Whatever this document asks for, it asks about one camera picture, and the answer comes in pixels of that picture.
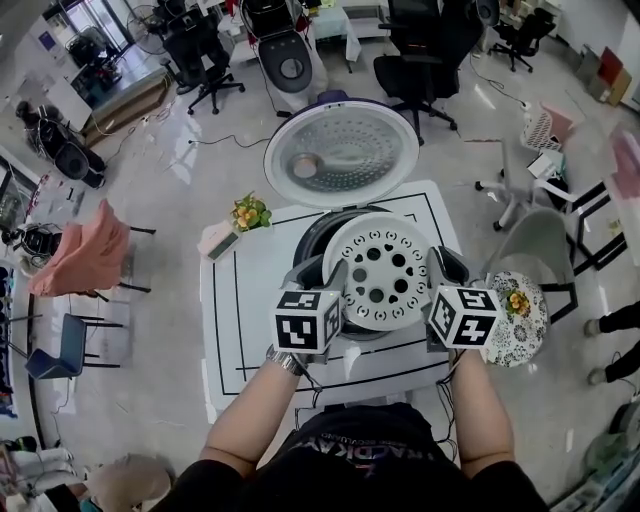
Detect chair with pink cloth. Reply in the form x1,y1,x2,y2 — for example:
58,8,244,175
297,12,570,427
27,198,156,304

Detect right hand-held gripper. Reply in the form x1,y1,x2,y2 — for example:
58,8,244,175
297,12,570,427
424,245,505,354

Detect person's black printed shirt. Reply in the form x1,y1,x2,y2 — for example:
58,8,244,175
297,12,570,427
167,402,551,512

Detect navy blue chair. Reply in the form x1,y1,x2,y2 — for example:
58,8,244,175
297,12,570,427
24,312,124,381

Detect person's right forearm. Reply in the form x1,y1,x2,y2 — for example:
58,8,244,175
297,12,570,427
452,349,516,474

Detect white perforated basket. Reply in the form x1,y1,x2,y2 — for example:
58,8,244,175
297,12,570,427
519,102,576,151

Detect small white digital clock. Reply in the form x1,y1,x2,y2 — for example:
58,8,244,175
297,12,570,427
198,222,242,261

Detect white open box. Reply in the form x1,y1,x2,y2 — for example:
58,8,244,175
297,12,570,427
527,148,569,184

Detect person's left forearm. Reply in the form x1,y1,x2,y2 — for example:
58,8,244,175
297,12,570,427
199,357,301,476

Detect floral patterned round stool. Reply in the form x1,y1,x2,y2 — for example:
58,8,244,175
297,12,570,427
482,271,549,369

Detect white perforated steamer tray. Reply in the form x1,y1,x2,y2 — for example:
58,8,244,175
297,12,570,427
322,212,434,332

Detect table with pale cloth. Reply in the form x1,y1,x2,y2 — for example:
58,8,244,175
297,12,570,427
314,4,362,74

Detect potted yellow flowers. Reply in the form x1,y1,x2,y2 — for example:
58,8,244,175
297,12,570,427
229,192,274,234

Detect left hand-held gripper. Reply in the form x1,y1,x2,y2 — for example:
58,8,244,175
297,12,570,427
271,253,350,366

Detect grey-green shell chair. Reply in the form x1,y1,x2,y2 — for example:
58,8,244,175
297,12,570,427
482,207,581,324

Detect black standing fan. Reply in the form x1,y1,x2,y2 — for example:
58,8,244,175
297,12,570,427
126,3,170,57

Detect wooden step platform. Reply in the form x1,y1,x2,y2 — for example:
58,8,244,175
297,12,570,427
82,74,169,146

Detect navy blue rice cooker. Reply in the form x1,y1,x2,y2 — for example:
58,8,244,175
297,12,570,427
263,89,441,342

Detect silver wristwatch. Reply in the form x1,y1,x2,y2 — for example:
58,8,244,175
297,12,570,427
264,346,306,377

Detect black office chair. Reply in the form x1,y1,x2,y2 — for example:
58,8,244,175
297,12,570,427
162,14,246,116
487,7,559,74
373,0,484,146

